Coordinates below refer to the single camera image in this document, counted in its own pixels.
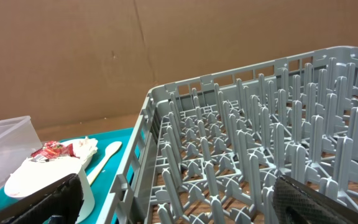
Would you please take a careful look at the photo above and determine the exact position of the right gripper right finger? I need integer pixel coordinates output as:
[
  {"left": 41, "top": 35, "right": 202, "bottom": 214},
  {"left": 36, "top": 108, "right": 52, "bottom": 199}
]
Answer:
[{"left": 273, "top": 175, "right": 358, "bottom": 224}]

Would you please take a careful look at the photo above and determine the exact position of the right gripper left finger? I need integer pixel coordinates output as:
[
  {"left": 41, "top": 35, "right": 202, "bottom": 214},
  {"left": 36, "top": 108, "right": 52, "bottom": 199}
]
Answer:
[{"left": 0, "top": 174, "right": 84, "bottom": 224}]

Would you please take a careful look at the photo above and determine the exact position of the grey dishwasher rack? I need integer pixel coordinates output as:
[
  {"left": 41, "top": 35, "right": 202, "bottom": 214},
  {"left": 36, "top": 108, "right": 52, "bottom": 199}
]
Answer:
[{"left": 97, "top": 46, "right": 358, "bottom": 223}]

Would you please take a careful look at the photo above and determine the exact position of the white paper cup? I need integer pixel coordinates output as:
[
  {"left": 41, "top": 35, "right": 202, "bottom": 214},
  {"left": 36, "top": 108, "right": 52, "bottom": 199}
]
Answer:
[{"left": 4, "top": 157, "right": 95, "bottom": 223}]

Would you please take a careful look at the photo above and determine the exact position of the red snack wrapper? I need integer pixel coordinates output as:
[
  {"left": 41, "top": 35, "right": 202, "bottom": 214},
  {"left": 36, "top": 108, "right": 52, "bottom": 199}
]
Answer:
[{"left": 30, "top": 141, "right": 76, "bottom": 162}]

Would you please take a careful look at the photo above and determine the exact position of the crumpled white napkin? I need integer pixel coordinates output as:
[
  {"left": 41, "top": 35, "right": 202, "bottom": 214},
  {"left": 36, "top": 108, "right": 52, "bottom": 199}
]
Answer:
[{"left": 73, "top": 136, "right": 99, "bottom": 166}]

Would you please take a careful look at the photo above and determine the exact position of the yellow plastic spoon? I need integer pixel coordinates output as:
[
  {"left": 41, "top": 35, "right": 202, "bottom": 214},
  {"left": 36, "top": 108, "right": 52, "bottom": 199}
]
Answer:
[{"left": 87, "top": 141, "right": 122, "bottom": 185}]

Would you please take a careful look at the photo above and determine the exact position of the clear plastic bin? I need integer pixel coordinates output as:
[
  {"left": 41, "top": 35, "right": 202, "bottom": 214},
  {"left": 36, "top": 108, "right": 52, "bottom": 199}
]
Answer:
[{"left": 0, "top": 116, "right": 42, "bottom": 188}]

